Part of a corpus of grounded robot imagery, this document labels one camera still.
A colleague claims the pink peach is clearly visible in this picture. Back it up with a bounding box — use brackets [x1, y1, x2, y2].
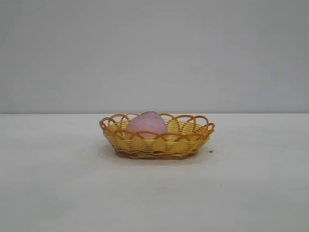
[126, 111, 168, 140]

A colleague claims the yellow woven wicker basket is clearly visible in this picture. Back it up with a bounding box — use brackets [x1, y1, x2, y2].
[98, 111, 216, 160]

